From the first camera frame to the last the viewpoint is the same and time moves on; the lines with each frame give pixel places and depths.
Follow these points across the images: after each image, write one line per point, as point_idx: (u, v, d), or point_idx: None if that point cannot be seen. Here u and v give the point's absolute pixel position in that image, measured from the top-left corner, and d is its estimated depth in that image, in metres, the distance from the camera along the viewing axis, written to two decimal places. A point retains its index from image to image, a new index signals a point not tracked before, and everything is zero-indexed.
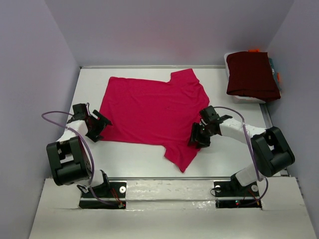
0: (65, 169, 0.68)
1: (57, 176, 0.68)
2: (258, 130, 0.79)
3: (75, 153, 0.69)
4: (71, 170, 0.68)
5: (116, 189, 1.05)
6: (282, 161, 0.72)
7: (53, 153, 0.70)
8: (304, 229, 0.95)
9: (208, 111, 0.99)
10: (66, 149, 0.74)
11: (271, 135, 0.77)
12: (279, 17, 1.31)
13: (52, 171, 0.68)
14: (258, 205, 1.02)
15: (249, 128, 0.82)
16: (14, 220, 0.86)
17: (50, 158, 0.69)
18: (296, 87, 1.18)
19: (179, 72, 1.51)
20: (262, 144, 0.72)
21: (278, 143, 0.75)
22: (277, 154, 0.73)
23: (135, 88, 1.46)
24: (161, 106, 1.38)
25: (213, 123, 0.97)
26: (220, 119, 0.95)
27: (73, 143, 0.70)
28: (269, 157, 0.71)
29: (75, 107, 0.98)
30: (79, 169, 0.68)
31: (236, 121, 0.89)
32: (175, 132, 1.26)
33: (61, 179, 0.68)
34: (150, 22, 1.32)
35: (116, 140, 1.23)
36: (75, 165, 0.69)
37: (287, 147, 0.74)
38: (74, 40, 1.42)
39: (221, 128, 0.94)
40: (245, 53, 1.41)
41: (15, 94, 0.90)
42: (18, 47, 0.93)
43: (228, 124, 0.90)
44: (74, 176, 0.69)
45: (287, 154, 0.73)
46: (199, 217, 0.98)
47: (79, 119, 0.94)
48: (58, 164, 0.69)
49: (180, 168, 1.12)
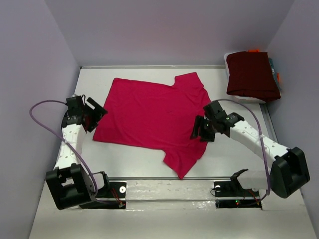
0: (68, 196, 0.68)
1: (60, 202, 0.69)
2: (278, 150, 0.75)
3: (79, 184, 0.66)
4: (74, 198, 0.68)
5: (116, 189, 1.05)
6: (298, 184, 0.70)
7: (54, 182, 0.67)
8: (305, 229, 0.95)
9: (213, 107, 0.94)
10: (67, 174, 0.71)
11: (291, 156, 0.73)
12: (279, 17, 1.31)
13: (54, 199, 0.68)
14: (258, 205, 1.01)
15: (267, 144, 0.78)
16: (14, 220, 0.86)
17: (51, 188, 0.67)
18: (296, 87, 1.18)
19: (183, 75, 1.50)
20: (285, 170, 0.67)
21: (298, 166, 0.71)
22: (294, 177, 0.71)
23: (139, 91, 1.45)
24: (164, 110, 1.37)
25: (221, 122, 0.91)
26: (229, 119, 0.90)
27: (74, 173, 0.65)
28: (288, 182, 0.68)
29: (69, 102, 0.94)
30: (82, 197, 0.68)
31: (250, 129, 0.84)
32: (176, 137, 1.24)
33: (65, 205, 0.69)
34: (150, 22, 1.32)
35: (116, 142, 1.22)
36: (78, 193, 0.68)
37: (306, 171, 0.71)
38: (75, 40, 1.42)
39: (231, 132, 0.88)
40: (245, 53, 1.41)
41: (15, 94, 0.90)
42: (17, 47, 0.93)
43: (241, 132, 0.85)
44: (77, 202, 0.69)
45: (304, 177, 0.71)
46: (200, 218, 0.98)
47: (75, 118, 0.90)
48: (60, 192, 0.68)
49: (178, 175, 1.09)
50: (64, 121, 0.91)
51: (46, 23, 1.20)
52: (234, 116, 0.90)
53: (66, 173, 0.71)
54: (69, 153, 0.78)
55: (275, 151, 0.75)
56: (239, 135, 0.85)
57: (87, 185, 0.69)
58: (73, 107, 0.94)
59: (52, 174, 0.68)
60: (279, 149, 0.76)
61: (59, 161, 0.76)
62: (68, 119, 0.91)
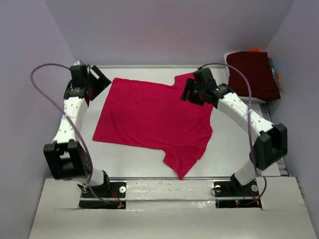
0: (65, 170, 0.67)
1: (56, 175, 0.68)
2: (264, 126, 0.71)
3: (75, 160, 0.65)
4: (71, 172, 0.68)
5: (116, 189, 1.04)
6: (275, 157, 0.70)
7: (50, 156, 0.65)
8: (305, 229, 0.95)
9: (204, 74, 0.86)
10: (65, 148, 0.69)
11: (275, 132, 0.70)
12: (279, 17, 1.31)
13: (51, 171, 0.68)
14: (258, 205, 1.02)
15: (253, 118, 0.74)
16: (14, 220, 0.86)
17: (48, 161, 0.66)
18: (296, 87, 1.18)
19: (183, 75, 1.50)
20: (267, 144, 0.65)
21: (279, 140, 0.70)
22: (272, 150, 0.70)
23: (139, 91, 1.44)
24: (164, 110, 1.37)
25: (210, 92, 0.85)
26: (220, 90, 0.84)
27: (71, 149, 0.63)
28: (266, 155, 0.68)
29: (73, 72, 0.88)
30: (79, 171, 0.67)
31: (239, 103, 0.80)
32: (176, 137, 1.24)
33: (61, 177, 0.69)
34: (150, 22, 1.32)
35: (116, 142, 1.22)
36: (74, 168, 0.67)
37: (285, 146, 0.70)
38: (75, 39, 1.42)
39: (219, 103, 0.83)
40: (245, 53, 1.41)
41: (15, 94, 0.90)
42: (18, 47, 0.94)
43: (230, 104, 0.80)
44: (74, 176, 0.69)
45: (282, 152, 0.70)
46: (200, 217, 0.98)
47: (77, 92, 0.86)
48: (57, 164, 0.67)
49: (178, 175, 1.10)
50: (67, 92, 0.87)
51: (46, 23, 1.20)
52: (224, 87, 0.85)
53: (64, 147, 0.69)
54: (69, 128, 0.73)
55: (260, 127, 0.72)
56: (228, 107, 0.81)
57: (84, 161, 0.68)
58: (76, 77, 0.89)
59: (50, 147, 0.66)
60: (264, 125, 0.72)
61: (58, 135, 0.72)
62: (71, 90, 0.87)
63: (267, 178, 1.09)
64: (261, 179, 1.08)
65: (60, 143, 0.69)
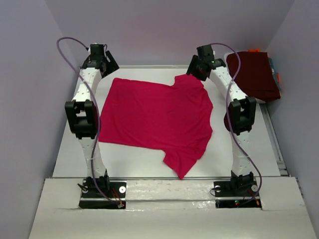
0: (81, 125, 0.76)
1: (73, 128, 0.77)
2: (238, 95, 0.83)
3: (89, 116, 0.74)
4: (84, 128, 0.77)
5: (116, 189, 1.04)
6: (244, 124, 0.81)
7: (69, 111, 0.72)
8: (305, 230, 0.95)
9: (205, 49, 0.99)
10: (82, 107, 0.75)
11: (246, 102, 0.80)
12: (279, 17, 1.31)
13: (69, 124, 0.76)
14: (257, 205, 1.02)
15: (233, 89, 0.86)
16: (14, 219, 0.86)
17: (67, 115, 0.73)
18: (295, 87, 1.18)
19: (183, 75, 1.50)
20: (236, 110, 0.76)
21: (248, 110, 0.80)
22: (241, 118, 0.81)
23: (139, 91, 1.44)
24: (164, 110, 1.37)
25: (206, 63, 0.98)
26: (214, 63, 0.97)
27: (88, 108, 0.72)
28: (235, 120, 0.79)
29: (92, 48, 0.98)
30: (92, 128, 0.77)
31: (226, 74, 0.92)
32: (176, 137, 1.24)
33: (76, 131, 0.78)
34: (149, 22, 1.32)
35: (116, 142, 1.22)
36: (88, 124, 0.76)
37: (252, 116, 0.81)
38: (75, 40, 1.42)
39: (211, 73, 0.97)
40: (245, 53, 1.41)
41: (15, 94, 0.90)
42: (18, 47, 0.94)
43: (218, 74, 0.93)
44: (87, 132, 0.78)
45: (250, 120, 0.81)
46: (199, 218, 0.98)
47: (93, 64, 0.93)
48: (74, 120, 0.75)
49: (178, 175, 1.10)
50: (84, 63, 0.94)
51: (46, 23, 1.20)
52: (219, 61, 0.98)
53: (81, 106, 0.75)
54: (85, 91, 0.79)
55: (236, 96, 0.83)
56: (217, 77, 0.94)
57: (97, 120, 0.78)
58: (94, 53, 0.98)
59: (70, 104, 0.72)
60: (239, 95, 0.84)
61: (76, 95, 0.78)
62: (88, 62, 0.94)
63: (267, 179, 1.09)
64: (259, 179, 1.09)
65: (78, 101, 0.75)
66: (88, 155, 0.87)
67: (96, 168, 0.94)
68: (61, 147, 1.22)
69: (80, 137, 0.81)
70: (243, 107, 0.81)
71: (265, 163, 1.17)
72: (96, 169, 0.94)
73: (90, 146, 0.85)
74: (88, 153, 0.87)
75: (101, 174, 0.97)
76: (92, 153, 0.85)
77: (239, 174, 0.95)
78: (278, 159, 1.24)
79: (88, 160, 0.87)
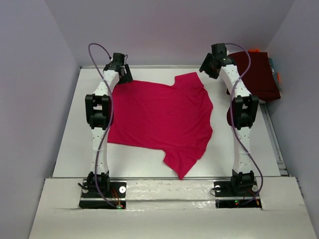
0: (96, 116, 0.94)
1: (89, 118, 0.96)
2: (242, 92, 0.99)
3: (104, 108, 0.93)
4: (98, 119, 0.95)
5: (116, 189, 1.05)
6: (245, 120, 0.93)
7: (88, 102, 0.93)
8: (305, 230, 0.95)
9: (219, 47, 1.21)
10: (99, 100, 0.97)
11: (249, 100, 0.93)
12: (280, 16, 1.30)
13: (86, 114, 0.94)
14: (258, 205, 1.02)
15: (238, 86, 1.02)
16: (14, 220, 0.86)
17: (86, 106, 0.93)
18: (296, 87, 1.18)
19: (183, 75, 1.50)
20: (239, 105, 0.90)
21: (250, 108, 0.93)
22: (243, 114, 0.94)
23: (139, 91, 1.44)
24: (164, 110, 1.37)
25: (217, 60, 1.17)
26: (225, 60, 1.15)
27: (104, 101, 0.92)
28: (236, 114, 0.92)
29: (114, 56, 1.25)
30: (104, 120, 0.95)
31: (235, 72, 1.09)
32: (176, 137, 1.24)
33: (91, 121, 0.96)
34: (149, 22, 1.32)
35: (116, 142, 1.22)
36: (102, 115, 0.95)
37: (254, 114, 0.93)
38: (75, 40, 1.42)
39: (221, 69, 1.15)
40: (245, 53, 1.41)
41: (15, 94, 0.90)
42: (17, 46, 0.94)
43: (228, 71, 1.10)
44: (100, 122, 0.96)
45: (251, 117, 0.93)
46: (200, 218, 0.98)
47: (113, 68, 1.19)
48: (91, 111, 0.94)
49: (178, 175, 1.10)
50: (106, 66, 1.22)
51: (46, 23, 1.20)
52: (229, 59, 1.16)
53: (98, 99, 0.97)
54: (104, 88, 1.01)
55: (240, 92, 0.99)
56: (226, 74, 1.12)
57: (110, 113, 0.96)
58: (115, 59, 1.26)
59: (89, 97, 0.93)
60: (243, 92, 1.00)
61: (95, 90, 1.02)
62: (109, 65, 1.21)
63: (267, 179, 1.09)
64: (259, 179, 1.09)
65: (97, 96, 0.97)
66: (95, 146, 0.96)
67: (100, 163, 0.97)
68: (61, 147, 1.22)
69: (93, 127, 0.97)
70: (246, 104, 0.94)
71: (265, 163, 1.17)
72: (99, 164, 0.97)
73: (100, 137, 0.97)
74: (96, 144, 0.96)
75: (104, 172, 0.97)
76: (99, 143, 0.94)
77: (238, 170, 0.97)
78: (279, 159, 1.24)
79: (95, 151, 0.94)
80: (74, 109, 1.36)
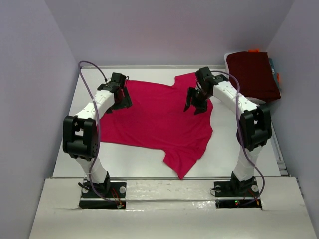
0: (74, 143, 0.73)
1: (66, 145, 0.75)
2: (249, 106, 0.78)
3: (85, 135, 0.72)
4: (76, 148, 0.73)
5: (116, 189, 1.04)
6: (260, 139, 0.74)
7: (68, 126, 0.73)
8: (305, 230, 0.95)
9: (203, 71, 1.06)
10: (82, 125, 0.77)
11: (259, 112, 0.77)
12: (279, 17, 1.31)
13: (63, 139, 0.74)
14: (258, 205, 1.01)
15: (241, 100, 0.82)
16: (14, 220, 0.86)
17: (64, 130, 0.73)
18: (296, 88, 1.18)
19: (183, 75, 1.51)
20: (250, 120, 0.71)
21: (263, 121, 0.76)
22: (258, 131, 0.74)
23: (139, 91, 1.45)
24: (163, 110, 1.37)
25: (207, 81, 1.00)
26: (215, 78, 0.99)
27: (86, 126, 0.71)
28: (249, 132, 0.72)
29: (113, 75, 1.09)
30: (84, 150, 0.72)
31: (230, 88, 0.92)
32: (176, 137, 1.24)
33: (69, 150, 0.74)
34: (149, 23, 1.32)
35: (116, 142, 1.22)
36: (82, 143, 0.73)
37: (269, 127, 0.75)
38: (75, 40, 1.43)
39: (214, 88, 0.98)
40: (245, 53, 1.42)
41: (15, 94, 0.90)
42: (18, 47, 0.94)
43: (222, 89, 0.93)
44: (79, 153, 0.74)
45: (266, 133, 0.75)
46: (200, 218, 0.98)
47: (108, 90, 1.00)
48: (69, 137, 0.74)
49: (178, 175, 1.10)
50: (101, 86, 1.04)
51: (45, 23, 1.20)
52: (220, 77, 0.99)
53: (81, 124, 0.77)
54: (91, 109, 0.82)
55: (245, 106, 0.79)
56: (221, 92, 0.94)
57: (93, 142, 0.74)
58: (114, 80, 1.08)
59: (70, 119, 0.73)
60: (249, 106, 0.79)
61: (80, 112, 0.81)
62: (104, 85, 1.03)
63: (267, 178, 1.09)
64: (260, 179, 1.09)
65: (79, 119, 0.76)
66: (85, 170, 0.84)
67: (97, 179, 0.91)
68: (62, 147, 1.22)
69: (75, 157, 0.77)
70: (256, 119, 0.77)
71: (265, 163, 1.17)
72: (96, 178, 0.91)
73: (87, 164, 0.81)
74: (85, 169, 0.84)
75: (102, 181, 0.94)
76: (89, 169, 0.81)
77: (241, 179, 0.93)
78: (278, 159, 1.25)
79: (86, 175, 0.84)
80: (74, 109, 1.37)
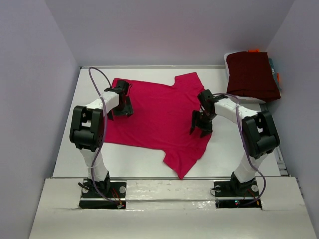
0: (81, 132, 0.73)
1: (73, 134, 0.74)
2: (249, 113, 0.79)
3: (92, 123, 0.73)
4: (83, 135, 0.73)
5: (116, 189, 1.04)
6: (266, 145, 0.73)
7: (76, 115, 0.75)
8: (305, 230, 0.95)
9: (204, 94, 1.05)
10: (90, 116, 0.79)
11: (261, 118, 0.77)
12: (279, 17, 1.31)
13: (71, 127, 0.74)
14: (258, 205, 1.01)
15: (241, 109, 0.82)
16: (14, 221, 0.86)
17: (73, 118, 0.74)
18: (296, 88, 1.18)
19: (183, 75, 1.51)
20: (252, 125, 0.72)
21: (266, 126, 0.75)
22: (263, 137, 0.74)
23: (139, 91, 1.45)
24: (163, 110, 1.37)
25: (209, 102, 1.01)
26: (216, 98, 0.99)
27: (95, 114, 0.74)
28: (255, 139, 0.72)
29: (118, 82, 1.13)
30: (90, 138, 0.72)
31: (230, 102, 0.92)
32: (176, 138, 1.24)
33: (75, 139, 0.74)
34: (149, 23, 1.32)
35: (116, 142, 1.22)
36: (89, 131, 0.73)
37: (274, 131, 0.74)
38: (75, 40, 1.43)
39: (216, 107, 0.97)
40: (245, 53, 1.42)
41: (15, 95, 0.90)
42: (18, 48, 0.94)
43: (223, 104, 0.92)
44: (84, 141, 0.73)
45: (273, 139, 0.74)
46: (200, 218, 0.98)
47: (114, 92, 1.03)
48: (77, 125, 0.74)
49: (178, 175, 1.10)
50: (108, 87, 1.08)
51: (45, 23, 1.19)
52: (220, 96, 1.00)
53: (89, 115, 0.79)
54: (98, 103, 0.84)
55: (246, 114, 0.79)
56: (222, 108, 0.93)
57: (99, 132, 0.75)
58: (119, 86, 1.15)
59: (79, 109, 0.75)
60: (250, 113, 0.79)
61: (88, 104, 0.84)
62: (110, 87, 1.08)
63: (267, 178, 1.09)
64: (259, 179, 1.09)
65: (88, 109, 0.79)
66: (88, 163, 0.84)
67: (98, 177, 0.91)
68: (62, 147, 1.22)
69: (80, 147, 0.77)
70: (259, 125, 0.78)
71: (265, 163, 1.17)
72: (96, 176, 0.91)
73: (90, 156, 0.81)
74: (89, 162, 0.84)
75: (102, 179, 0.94)
76: (92, 162, 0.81)
77: (242, 180, 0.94)
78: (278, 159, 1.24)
79: (88, 168, 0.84)
80: None
